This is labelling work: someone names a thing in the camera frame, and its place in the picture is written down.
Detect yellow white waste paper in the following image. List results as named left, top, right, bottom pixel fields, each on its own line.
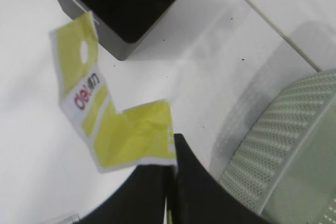
left=50, top=12, right=177, bottom=172

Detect green woven plastic basket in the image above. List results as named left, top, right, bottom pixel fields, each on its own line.
left=219, top=69, right=335, bottom=223

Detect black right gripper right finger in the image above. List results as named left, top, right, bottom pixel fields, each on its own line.
left=173, top=133, right=268, bottom=224

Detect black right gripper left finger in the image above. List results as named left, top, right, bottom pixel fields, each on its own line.
left=79, top=165, right=173, bottom=224

